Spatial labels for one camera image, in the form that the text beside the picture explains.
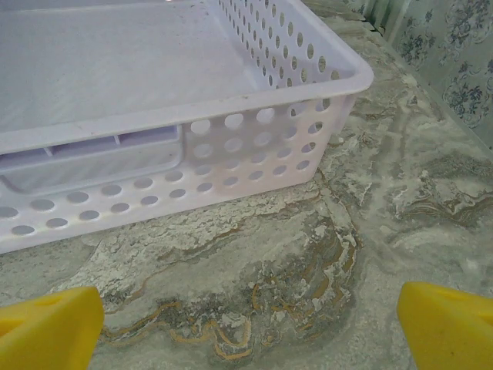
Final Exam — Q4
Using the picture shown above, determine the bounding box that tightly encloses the aluminium frame post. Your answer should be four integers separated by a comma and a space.
360, 0, 392, 35

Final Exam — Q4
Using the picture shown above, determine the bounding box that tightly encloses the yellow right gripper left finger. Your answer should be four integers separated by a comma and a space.
0, 285, 106, 370

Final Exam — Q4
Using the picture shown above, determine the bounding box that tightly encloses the lavender perforated plastic basket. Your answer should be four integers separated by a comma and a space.
0, 0, 377, 255

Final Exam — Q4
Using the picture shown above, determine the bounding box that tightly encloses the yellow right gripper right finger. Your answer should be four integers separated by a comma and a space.
396, 281, 493, 370

